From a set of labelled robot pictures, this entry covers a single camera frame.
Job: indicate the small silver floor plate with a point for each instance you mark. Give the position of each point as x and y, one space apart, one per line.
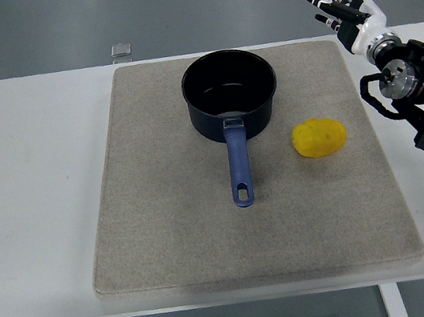
121 50

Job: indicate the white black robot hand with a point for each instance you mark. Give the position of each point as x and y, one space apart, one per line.
366 24

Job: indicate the white table leg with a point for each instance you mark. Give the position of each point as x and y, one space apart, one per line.
393 305

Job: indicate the beige fabric mat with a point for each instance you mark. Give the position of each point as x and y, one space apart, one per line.
164 215

